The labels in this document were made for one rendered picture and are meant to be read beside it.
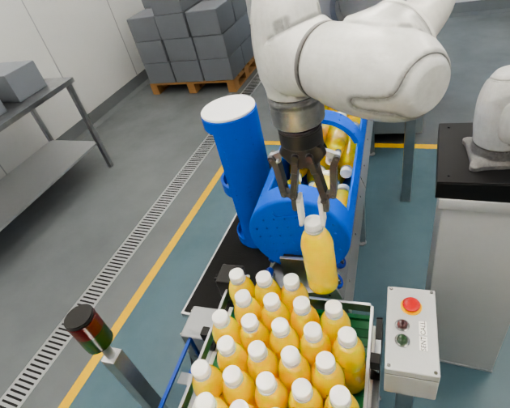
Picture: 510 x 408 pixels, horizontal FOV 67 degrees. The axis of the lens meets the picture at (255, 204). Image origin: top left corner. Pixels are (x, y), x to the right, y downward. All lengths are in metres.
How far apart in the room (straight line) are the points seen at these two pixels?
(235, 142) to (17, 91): 2.16
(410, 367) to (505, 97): 0.76
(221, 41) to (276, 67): 4.07
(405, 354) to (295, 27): 0.64
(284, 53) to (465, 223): 1.01
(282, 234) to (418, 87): 0.71
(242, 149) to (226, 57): 2.83
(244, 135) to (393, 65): 1.51
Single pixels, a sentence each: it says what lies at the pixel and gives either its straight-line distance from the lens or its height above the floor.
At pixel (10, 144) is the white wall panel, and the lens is 4.49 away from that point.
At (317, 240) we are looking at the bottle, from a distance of 0.82.
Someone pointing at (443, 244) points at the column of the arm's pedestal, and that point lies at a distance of 1.50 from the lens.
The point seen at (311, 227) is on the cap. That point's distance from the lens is 0.80.
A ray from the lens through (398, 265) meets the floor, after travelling 2.45.
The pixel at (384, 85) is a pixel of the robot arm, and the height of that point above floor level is 1.68.
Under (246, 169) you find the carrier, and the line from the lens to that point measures 2.01.
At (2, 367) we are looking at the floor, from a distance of 2.88.
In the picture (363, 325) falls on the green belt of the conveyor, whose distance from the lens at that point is 1.14.
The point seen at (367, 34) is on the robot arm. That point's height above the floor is 1.71.
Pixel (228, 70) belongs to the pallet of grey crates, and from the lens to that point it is 4.73.
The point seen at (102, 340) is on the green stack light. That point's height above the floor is 1.19.
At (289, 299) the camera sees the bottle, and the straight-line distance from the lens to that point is 1.00.
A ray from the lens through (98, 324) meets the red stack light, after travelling 0.91.
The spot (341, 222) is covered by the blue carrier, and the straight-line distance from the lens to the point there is 1.02.
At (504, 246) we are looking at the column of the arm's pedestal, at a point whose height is 0.81.
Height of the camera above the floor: 1.87
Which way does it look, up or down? 39 degrees down
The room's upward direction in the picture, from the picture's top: 15 degrees counter-clockwise
